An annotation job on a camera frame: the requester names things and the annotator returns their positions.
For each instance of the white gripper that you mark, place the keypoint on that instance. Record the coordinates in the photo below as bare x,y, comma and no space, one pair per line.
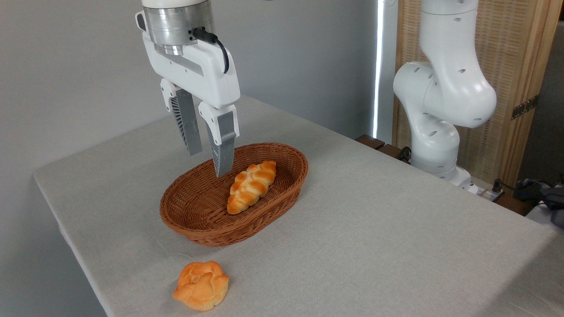
198,75

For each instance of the long braided bread loaf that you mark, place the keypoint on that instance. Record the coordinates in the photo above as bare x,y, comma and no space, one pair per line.
249,187

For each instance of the round knotted bread roll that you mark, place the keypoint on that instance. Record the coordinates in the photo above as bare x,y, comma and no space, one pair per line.
200,286

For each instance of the brown wicker basket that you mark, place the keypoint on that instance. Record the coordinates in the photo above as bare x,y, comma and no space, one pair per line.
198,211

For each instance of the grey tablecloth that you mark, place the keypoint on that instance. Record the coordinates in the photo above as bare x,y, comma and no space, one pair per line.
396,242

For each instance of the black power plug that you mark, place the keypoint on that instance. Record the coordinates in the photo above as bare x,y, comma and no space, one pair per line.
497,186

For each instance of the wooden rattan folding screen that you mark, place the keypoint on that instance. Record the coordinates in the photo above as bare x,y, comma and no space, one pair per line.
511,53

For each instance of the metal screen hinge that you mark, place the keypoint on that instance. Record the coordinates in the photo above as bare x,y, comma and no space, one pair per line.
524,107

